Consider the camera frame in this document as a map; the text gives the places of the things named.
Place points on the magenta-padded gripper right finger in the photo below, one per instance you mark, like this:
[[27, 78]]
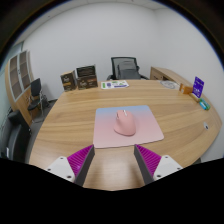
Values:
[[165, 165]]

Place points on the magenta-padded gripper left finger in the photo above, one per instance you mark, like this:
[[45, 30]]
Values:
[[62, 165]]

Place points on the pink computer mouse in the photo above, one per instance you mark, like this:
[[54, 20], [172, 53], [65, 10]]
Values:
[[125, 124]]

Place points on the blue-to-pink gradient mouse pad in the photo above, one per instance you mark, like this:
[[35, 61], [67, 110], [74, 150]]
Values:
[[105, 130]]

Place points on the black leather armchair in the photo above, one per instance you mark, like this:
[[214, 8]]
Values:
[[15, 136]]

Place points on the small white round item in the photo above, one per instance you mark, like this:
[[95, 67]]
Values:
[[206, 126]]

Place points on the small green item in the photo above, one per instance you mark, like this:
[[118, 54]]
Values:
[[204, 104]]

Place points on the wooden shelf cabinet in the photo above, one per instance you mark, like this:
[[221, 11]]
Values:
[[18, 100]]

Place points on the small orange block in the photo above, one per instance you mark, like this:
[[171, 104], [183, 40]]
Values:
[[186, 88]]

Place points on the clear plastic bag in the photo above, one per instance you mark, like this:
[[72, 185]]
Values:
[[169, 84]]

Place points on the black visitor chair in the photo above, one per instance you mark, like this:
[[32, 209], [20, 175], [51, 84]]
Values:
[[35, 88]]

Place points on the tall brown cardboard box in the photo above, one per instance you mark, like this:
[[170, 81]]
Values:
[[68, 81]]

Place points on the purple card sign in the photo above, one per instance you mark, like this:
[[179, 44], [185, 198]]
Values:
[[198, 86]]

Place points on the wide brown cardboard box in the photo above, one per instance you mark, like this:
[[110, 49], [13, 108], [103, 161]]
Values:
[[87, 82]]

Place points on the wooden side desk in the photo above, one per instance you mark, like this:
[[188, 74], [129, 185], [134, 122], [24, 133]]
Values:
[[166, 74]]

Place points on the white leaflet with coloured print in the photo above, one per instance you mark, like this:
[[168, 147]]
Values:
[[114, 84]]

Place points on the black cardboard box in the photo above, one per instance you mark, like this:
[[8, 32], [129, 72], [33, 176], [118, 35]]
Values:
[[86, 71]]

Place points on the grey bag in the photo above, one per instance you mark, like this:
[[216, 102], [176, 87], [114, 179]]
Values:
[[128, 70]]

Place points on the black mesh office chair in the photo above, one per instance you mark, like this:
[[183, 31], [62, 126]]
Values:
[[114, 65]]

